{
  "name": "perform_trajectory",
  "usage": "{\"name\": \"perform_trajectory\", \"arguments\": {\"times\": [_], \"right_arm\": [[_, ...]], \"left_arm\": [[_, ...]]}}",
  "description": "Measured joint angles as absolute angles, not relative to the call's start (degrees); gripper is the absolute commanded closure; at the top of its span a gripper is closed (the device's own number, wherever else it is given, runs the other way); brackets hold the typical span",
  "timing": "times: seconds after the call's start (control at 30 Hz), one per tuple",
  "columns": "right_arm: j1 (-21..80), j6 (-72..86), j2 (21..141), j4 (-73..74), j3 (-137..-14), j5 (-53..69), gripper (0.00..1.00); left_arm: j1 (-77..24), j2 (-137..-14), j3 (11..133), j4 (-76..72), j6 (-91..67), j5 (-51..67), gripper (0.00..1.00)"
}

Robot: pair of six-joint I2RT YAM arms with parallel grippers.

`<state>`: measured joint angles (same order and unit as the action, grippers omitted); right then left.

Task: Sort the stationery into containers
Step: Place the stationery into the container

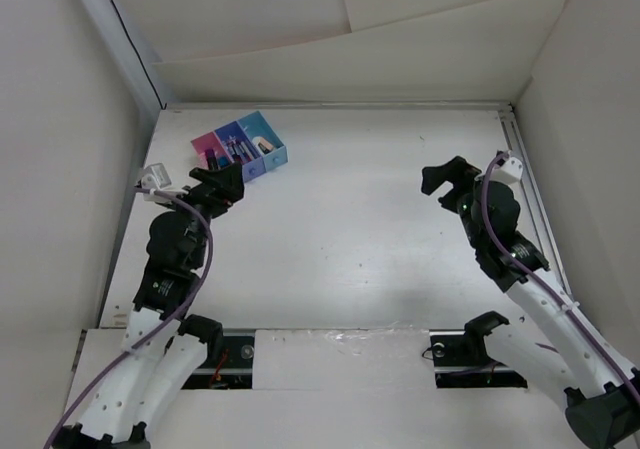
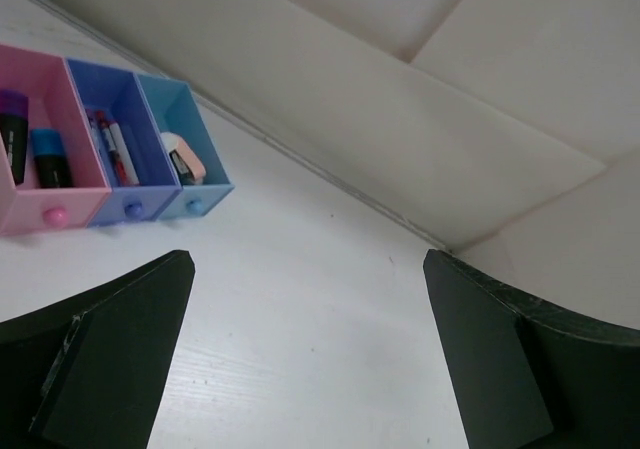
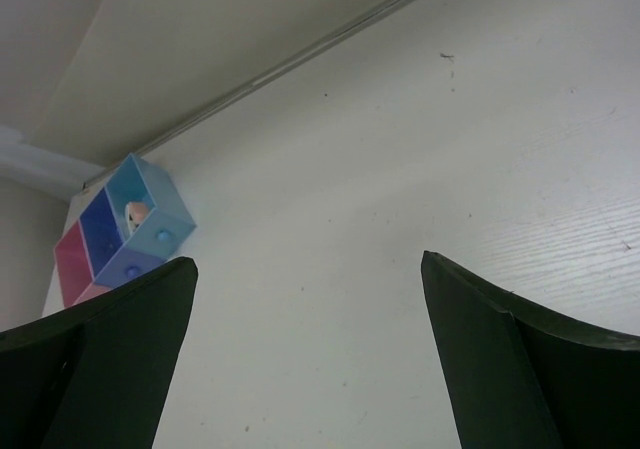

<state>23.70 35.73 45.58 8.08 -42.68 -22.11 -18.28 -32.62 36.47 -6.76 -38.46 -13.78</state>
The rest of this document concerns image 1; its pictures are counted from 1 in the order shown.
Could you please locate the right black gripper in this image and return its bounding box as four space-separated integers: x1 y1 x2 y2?
422 156 487 249

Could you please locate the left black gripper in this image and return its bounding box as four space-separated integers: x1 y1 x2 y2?
160 162 244 267

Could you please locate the purple cap black highlighter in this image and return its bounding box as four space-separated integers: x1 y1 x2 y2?
204 149 219 171

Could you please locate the pink tip dark refill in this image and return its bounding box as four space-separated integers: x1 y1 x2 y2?
234 142 246 164

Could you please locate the white marker pink cap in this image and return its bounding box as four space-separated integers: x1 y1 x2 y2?
242 140 259 160

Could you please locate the pink white stapler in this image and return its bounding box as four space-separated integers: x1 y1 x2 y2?
253 136 275 155

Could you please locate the red gel pen refill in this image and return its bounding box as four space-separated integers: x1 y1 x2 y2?
237 141 253 162

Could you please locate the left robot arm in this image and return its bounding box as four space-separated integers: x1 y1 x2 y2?
44 162 244 448

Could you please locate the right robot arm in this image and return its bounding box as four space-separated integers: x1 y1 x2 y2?
421 152 639 448

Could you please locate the purple-blue drawer box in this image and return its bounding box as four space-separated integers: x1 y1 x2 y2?
214 121 266 182

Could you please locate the pink drawer box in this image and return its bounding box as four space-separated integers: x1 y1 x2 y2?
191 132 226 169

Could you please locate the light blue drawer box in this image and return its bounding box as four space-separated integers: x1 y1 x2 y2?
237 111 288 172

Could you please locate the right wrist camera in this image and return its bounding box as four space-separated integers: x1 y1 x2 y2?
490 152 524 186

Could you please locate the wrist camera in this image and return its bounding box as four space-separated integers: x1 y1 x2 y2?
490 152 524 186
135 163 172 202

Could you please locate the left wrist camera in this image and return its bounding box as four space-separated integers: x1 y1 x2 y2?
135 163 172 202

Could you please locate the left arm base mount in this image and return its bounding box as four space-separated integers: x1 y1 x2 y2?
182 329 256 390

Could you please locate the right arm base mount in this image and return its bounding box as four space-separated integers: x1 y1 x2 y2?
421 311 528 389

